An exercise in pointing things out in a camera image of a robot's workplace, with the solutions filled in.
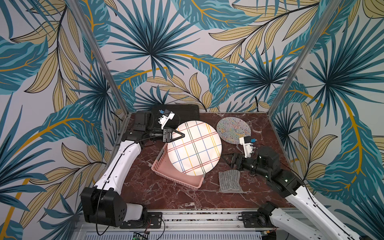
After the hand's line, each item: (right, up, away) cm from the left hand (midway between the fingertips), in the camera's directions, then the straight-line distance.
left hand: (179, 131), depth 72 cm
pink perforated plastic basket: (-12, -21, +18) cm, 30 cm away
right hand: (+24, -20, +4) cm, 32 cm away
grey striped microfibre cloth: (+27, -28, +11) cm, 40 cm away
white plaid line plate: (+9, -9, -4) cm, 13 cm away
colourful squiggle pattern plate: (+35, +1, +37) cm, 51 cm away
